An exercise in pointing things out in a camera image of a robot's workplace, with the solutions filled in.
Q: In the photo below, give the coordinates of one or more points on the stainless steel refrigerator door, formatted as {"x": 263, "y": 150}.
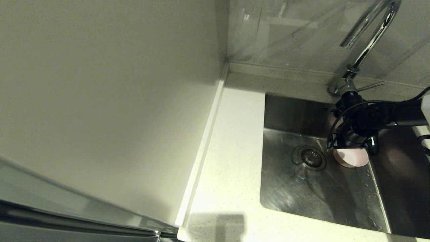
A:
{"x": 33, "y": 218}

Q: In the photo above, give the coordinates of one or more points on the chrome gooseneck faucet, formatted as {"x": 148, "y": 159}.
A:
{"x": 369, "y": 37}

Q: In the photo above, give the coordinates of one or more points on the metal sink drain strainer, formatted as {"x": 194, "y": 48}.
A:
{"x": 311, "y": 158}

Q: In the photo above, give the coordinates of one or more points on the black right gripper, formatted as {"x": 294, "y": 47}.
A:
{"x": 354, "y": 138}

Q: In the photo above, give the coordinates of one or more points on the pink bowl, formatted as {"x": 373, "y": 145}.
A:
{"x": 351, "y": 158}

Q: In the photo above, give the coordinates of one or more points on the stainless steel sink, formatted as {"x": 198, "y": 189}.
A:
{"x": 302, "y": 198}

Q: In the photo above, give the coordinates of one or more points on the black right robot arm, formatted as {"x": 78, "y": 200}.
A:
{"x": 403, "y": 112}

